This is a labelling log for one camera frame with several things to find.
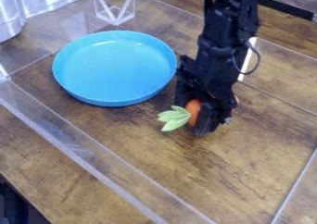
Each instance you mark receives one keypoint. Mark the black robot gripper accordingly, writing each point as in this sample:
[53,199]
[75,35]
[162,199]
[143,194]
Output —
[206,80]

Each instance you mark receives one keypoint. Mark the orange toy carrot green leaves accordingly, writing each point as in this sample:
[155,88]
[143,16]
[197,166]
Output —
[180,115]

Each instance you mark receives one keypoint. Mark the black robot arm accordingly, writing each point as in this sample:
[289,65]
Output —
[231,24]

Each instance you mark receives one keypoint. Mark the blue round plastic tray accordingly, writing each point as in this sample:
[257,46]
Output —
[114,68]

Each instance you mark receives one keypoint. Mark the grey white patterned curtain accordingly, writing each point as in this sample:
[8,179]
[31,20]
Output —
[16,11]

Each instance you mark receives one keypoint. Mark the clear acrylic enclosure wall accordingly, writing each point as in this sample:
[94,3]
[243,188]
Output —
[95,165]

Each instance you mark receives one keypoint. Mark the clear acrylic corner bracket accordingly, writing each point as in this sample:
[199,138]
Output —
[115,15]

